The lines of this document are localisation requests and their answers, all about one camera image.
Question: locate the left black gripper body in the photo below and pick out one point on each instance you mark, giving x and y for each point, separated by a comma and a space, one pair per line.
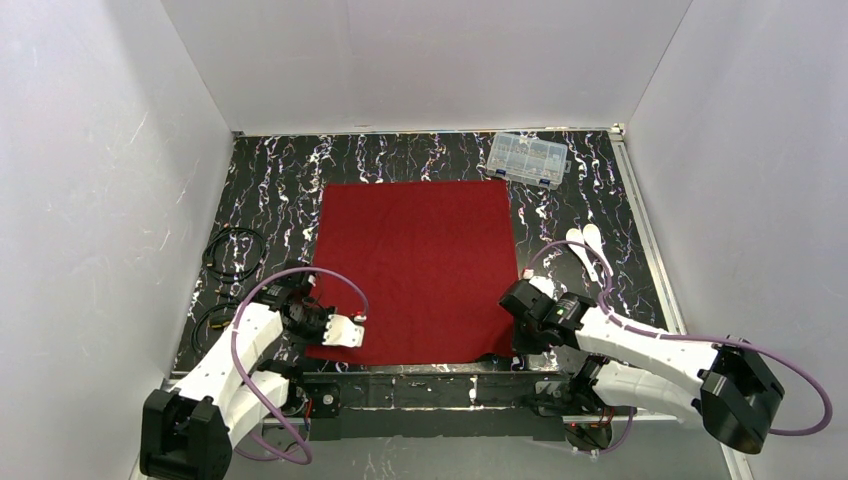
312, 319

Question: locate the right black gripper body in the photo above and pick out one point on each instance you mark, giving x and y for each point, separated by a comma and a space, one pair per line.
520, 302

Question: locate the red cloth napkin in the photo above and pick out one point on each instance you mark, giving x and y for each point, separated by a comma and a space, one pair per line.
426, 262

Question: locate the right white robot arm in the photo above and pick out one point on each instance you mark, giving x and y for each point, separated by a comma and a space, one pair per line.
723, 385

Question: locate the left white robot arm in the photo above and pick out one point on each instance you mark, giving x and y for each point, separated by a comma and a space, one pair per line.
192, 430

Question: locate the white plastic spoon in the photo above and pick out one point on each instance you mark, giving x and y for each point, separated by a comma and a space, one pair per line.
577, 244

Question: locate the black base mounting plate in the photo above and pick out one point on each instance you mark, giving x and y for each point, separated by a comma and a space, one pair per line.
464, 404

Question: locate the white plastic knife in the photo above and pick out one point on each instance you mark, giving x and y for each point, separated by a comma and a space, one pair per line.
593, 238

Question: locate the clear plastic compartment box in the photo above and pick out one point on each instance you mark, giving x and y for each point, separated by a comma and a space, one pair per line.
528, 160

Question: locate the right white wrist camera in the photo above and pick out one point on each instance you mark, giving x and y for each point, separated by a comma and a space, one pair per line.
541, 283

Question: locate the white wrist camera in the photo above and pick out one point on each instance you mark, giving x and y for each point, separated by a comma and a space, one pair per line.
541, 283
341, 331

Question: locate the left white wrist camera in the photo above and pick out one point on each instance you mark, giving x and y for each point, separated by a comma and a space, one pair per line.
341, 331

